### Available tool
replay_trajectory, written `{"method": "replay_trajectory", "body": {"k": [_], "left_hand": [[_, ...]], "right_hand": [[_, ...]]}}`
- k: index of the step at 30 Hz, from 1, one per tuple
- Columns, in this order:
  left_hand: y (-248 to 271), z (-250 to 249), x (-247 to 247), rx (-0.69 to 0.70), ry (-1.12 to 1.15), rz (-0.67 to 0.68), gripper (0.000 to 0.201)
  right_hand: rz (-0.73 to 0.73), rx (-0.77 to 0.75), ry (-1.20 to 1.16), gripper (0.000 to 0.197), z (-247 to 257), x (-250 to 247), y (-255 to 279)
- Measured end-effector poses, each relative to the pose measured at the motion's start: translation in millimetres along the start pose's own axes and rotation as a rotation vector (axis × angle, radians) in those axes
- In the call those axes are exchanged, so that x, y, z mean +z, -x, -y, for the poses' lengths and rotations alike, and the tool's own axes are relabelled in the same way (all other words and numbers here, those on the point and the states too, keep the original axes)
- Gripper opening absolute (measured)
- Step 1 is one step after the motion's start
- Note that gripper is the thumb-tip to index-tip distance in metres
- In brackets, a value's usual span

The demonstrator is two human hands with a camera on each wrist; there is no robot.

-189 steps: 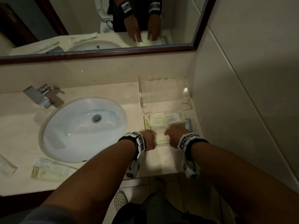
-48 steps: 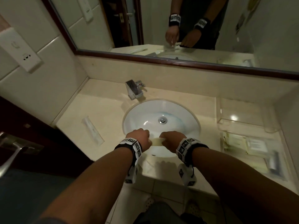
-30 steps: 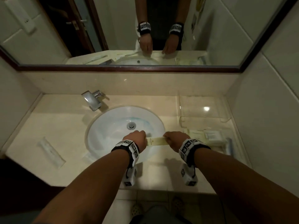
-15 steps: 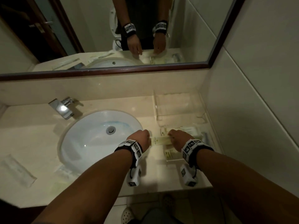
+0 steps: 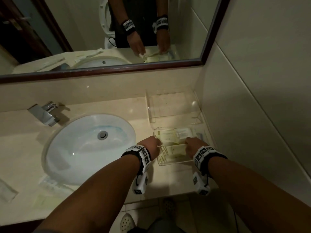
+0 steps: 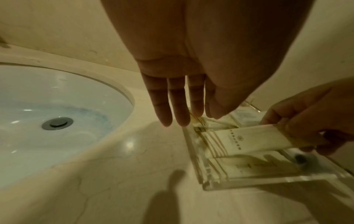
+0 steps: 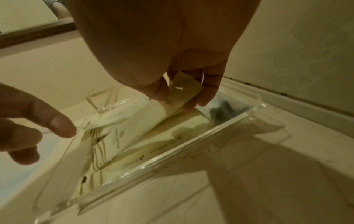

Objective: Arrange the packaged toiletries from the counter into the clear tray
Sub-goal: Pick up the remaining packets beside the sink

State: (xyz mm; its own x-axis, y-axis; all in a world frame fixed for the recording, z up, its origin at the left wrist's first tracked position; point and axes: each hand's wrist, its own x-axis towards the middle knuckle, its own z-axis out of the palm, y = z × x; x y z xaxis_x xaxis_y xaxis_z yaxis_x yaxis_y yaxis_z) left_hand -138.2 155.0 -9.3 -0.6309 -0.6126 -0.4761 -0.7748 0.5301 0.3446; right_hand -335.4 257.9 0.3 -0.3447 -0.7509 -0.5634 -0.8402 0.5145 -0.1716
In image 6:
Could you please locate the person's right hand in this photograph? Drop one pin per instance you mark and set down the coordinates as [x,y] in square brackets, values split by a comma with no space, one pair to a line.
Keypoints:
[318,109]

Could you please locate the person's left hand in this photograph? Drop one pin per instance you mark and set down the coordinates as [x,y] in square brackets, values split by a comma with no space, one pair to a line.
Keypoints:
[221,43]

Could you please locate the cream amenity box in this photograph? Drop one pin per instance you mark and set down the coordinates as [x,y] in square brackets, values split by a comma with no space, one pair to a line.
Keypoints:
[249,140]

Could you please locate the bundle of striped toiletry sachets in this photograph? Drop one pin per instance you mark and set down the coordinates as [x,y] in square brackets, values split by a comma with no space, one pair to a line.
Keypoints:
[249,166]

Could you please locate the clear acrylic amenity tray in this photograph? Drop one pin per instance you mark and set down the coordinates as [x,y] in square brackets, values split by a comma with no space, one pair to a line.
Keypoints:
[262,181]

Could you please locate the metal sink drain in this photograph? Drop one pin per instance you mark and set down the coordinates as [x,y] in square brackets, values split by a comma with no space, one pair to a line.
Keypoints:
[57,123]

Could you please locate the white sink basin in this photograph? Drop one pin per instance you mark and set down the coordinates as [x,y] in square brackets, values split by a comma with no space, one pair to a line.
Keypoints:
[41,98]

